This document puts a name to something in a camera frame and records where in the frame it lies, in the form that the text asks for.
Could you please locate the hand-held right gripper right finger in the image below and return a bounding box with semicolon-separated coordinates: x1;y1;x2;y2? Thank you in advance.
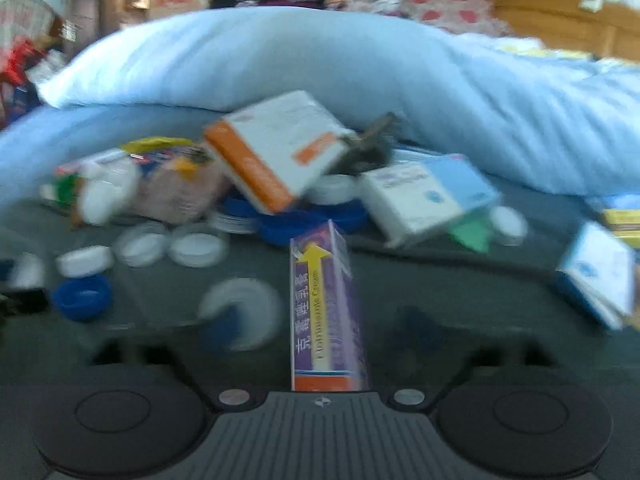
390;310;556;406

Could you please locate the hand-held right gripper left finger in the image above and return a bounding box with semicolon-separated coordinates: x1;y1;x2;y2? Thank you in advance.
95;305;261;407

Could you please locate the purple carton yellow arrow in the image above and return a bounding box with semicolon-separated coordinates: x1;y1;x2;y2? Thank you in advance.
290;220;371;393

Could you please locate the clear plastic cap white liner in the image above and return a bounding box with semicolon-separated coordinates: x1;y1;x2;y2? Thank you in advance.
114;221;169;267
167;230;229;268

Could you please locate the floral printed packet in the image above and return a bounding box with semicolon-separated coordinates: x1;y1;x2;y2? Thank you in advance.
135;152;228;224

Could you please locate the orange white carton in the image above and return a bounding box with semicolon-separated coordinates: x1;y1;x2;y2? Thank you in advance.
204;91;357;216

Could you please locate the large white plastic lid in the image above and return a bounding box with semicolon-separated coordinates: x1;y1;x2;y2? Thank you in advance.
199;279;285;352

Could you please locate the green paper piece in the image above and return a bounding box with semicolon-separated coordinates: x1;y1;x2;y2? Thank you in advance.
449;215;493;253

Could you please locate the blue plastic cap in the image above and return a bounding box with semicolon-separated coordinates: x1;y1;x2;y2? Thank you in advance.
50;273;114;322
257;207;328;247

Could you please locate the white light blue carton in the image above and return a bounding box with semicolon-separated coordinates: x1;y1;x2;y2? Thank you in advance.
359;155;502;249

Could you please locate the pile of white caps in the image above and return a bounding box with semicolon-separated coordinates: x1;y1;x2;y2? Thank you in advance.
40;160;143;226

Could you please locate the black carton gold print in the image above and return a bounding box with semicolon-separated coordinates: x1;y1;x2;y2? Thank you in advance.
345;112;401;176

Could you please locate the yellow packet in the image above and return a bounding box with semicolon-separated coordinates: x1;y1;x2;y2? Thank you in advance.
122;136;196;157

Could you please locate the large green plastic cap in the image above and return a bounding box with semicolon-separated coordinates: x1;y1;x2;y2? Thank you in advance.
55;175;76;206

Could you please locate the light blue duvet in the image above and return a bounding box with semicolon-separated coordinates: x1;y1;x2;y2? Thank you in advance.
37;7;640;196

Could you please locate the red polka dot pillow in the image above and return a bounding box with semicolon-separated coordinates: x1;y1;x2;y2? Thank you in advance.
400;0;511;36

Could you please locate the wooden headboard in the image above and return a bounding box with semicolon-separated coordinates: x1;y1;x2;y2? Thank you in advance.
492;0;640;63

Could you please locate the rattan chair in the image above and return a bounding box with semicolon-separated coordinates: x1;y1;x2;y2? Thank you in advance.
0;0;63;53

